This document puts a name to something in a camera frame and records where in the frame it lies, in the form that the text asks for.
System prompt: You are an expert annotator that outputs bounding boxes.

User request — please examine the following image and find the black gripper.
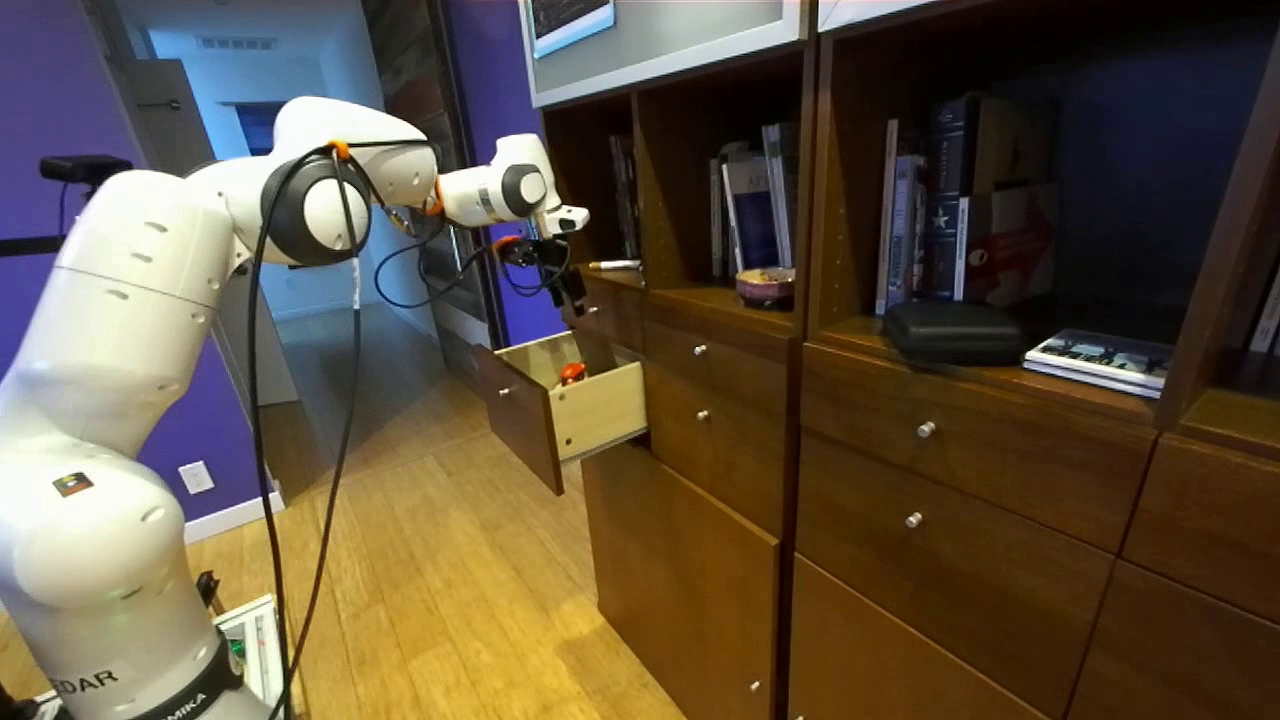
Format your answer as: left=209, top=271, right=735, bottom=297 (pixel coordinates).
left=525, top=233, right=595, bottom=321

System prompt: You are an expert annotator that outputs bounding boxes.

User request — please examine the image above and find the brown wooden drawer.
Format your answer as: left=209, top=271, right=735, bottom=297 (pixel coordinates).
left=642, top=305, right=799, bottom=426
left=568, top=271, right=652, bottom=366
left=644, top=358, right=795, bottom=545
left=792, top=432, right=1117, bottom=643
left=795, top=341, right=1161, bottom=550
left=1123, top=426, right=1280, bottom=624

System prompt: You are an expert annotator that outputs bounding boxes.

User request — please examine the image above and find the white box at robot base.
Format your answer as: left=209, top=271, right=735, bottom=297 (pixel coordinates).
left=209, top=593, right=294, bottom=711

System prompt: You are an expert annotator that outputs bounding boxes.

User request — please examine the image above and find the brown drawer with tools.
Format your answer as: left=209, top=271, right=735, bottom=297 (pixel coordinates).
left=466, top=331, right=652, bottom=500

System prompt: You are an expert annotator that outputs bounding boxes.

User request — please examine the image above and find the short dark book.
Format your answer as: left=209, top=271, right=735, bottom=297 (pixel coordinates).
left=710, top=149, right=783, bottom=283

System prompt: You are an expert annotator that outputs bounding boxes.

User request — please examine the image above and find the tall grey book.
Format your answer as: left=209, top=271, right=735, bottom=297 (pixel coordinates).
left=757, top=119, right=799, bottom=271

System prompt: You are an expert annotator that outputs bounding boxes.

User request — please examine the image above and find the brown wooden shelving cabinet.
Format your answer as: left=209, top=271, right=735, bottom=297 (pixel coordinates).
left=518, top=0, right=1280, bottom=720

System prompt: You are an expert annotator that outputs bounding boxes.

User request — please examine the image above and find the frosted glass cabinet door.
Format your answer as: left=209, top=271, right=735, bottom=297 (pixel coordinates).
left=812, top=0, right=943, bottom=37
left=518, top=0, right=812, bottom=111

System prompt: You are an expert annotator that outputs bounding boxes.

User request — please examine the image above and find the brown wooden cabinet door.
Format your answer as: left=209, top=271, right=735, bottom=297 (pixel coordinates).
left=1063, top=554, right=1280, bottom=720
left=581, top=440, right=792, bottom=720
left=787, top=554, right=1071, bottom=720

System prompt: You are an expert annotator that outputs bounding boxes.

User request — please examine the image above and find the thin white book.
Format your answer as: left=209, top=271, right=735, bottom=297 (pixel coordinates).
left=872, top=114, right=910, bottom=321

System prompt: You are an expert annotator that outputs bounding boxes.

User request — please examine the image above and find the black case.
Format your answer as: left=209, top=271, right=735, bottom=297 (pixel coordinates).
left=882, top=297, right=1033, bottom=370

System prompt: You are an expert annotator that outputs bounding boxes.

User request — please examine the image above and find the tall black book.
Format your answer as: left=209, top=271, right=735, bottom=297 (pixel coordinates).
left=923, top=91, right=980, bottom=306

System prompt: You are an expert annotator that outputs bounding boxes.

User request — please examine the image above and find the flat white patterned box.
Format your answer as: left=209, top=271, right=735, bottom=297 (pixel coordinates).
left=1019, top=325, right=1179, bottom=404

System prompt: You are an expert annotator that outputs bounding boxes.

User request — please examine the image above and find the white leaning book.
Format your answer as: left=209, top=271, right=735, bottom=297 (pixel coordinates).
left=1243, top=259, right=1280, bottom=358

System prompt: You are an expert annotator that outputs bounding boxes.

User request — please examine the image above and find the white wall outlet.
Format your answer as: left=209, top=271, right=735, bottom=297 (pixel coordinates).
left=176, top=455, right=221, bottom=500

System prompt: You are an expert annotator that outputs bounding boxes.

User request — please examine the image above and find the black camera stand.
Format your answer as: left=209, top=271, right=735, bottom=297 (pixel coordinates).
left=0, top=152, right=139, bottom=259

